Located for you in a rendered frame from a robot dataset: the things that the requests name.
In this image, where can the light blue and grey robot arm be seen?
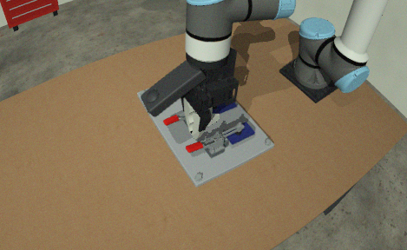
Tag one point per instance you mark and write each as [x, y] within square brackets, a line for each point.
[322, 55]

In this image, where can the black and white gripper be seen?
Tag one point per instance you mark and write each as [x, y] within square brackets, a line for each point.
[196, 103]

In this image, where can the grey toggle clamp with red handle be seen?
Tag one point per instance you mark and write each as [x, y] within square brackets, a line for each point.
[216, 147]

